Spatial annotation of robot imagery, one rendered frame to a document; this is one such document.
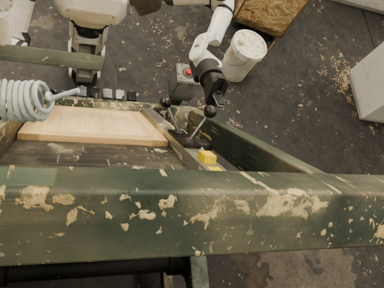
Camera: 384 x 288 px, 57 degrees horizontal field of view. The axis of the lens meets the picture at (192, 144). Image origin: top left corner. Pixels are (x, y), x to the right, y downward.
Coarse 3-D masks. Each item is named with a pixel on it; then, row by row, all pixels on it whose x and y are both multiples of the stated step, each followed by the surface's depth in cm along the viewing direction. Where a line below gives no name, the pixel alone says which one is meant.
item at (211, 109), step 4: (208, 108) 98; (212, 108) 98; (204, 112) 99; (208, 112) 98; (212, 112) 98; (216, 112) 98; (208, 116) 98; (212, 116) 98; (204, 120) 99; (200, 124) 99; (200, 128) 99; (196, 132) 99; (192, 136) 99; (188, 140) 98; (192, 140) 99
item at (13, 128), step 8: (0, 120) 86; (0, 128) 78; (8, 128) 86; (16, 128) 97; (0, 136) 78; (8, 136) 87; (16, 136) 98; (0, 144) 78; (8, 144) 87; (0, 152) 78
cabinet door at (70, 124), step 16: (64, 112) 139; (80, 112) 144; (96, 112) 149; (112, 112) 153; (128, 112) 158; (32, 128) 105; (48, 128) 109; (64, 128) 112; (80, 128) 115; (96, 128) 118; (112, 128) 121; (128, 128) 124; (144, 128) 126; (128, 144) 107; (144, 144) 109; (160, 144) 110
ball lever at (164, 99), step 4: (160, 100) 106; (164, 100) 105; (168, 100) 106; (160, 104) 106; (164, 104) 105; (168, 104) 106; (164, 108) 107; (168, 108) 108; (168, 112) 108; (172, 116) 108; (172, 120) 109; (176, 124) 110; (176, 128) 110; (176, 132) 109; (180, 132) 110
